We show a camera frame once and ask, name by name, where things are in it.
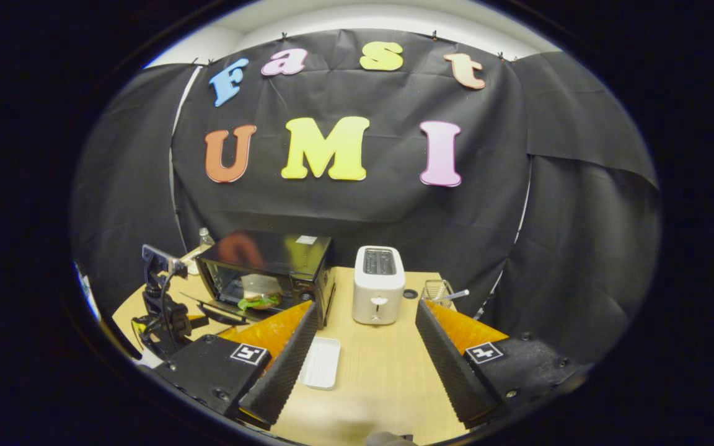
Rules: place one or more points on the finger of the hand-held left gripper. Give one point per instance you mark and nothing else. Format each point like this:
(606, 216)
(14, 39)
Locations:
(198, 321)

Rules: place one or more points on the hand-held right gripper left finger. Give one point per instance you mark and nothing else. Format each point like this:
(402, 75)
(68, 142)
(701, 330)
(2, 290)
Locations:
(286, 365)

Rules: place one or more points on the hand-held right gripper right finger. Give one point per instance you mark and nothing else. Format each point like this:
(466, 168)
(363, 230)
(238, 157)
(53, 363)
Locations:
(450, 368)

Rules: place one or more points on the sandwich with green lettuce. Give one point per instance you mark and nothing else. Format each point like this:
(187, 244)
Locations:
(261, 301)

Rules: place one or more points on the black electric oven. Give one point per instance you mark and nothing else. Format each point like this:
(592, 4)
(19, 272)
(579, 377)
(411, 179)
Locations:
(270, 251)

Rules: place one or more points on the white plastic tray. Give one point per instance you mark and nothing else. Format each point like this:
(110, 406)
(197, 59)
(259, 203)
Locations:
(320, 365)

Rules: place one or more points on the clear plastic bottle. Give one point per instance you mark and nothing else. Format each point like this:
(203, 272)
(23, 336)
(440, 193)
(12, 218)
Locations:
(206, 240)

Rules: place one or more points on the small black round disc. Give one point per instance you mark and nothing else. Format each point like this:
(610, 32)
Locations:
(410, 293)

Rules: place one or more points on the white toaster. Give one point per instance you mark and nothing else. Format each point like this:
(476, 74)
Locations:
(379, 291)

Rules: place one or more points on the black backdrop cloth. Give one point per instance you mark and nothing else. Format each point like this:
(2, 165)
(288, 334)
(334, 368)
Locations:
(549, 217)

